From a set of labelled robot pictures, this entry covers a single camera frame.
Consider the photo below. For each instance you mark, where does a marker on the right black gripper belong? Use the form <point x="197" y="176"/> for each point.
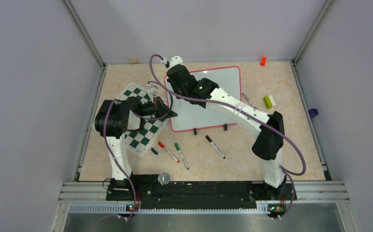
<point x="172" y="86"/>

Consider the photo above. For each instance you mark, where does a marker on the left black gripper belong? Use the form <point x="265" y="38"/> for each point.
<point x="157" y="113"/>

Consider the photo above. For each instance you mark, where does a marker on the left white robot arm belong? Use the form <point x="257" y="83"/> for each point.
<point x="130" y="125"/>

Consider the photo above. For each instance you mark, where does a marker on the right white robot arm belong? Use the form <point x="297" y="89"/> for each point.
<point x="267" y="128"/>

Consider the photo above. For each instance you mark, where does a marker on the black whiteboard stand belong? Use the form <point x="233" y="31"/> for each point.
<point x="223" y="126"/>

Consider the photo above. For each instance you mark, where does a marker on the red marker pen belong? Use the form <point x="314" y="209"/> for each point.
<point x="167" y="151"/>

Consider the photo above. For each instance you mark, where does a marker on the green marker pen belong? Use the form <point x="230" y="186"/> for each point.
<point x="182" y="156"/>

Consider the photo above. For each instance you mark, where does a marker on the green white chess mat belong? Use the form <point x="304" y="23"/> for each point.
<point x="140" y="143"/>

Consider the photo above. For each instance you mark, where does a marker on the black marker pen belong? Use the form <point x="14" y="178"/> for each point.
<point x="215" y="146"/>

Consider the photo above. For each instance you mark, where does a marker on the small wooden block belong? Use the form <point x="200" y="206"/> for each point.
<point x="133" y="61"/>

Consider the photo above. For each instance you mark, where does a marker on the purple marker pen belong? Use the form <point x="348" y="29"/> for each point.
<point x="248" y="100"/>

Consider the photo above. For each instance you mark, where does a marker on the orange toy block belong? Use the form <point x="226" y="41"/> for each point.
<point x="263" y="61"/>

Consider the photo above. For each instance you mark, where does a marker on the green white toy brick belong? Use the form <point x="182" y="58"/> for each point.
<point x="269" y="101"/>

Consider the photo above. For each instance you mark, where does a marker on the purple toy block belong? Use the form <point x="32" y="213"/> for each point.
<point x="313" y="113"/>

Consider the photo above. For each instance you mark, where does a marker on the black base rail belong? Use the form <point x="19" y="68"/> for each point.
<point x="148" y="193"/>

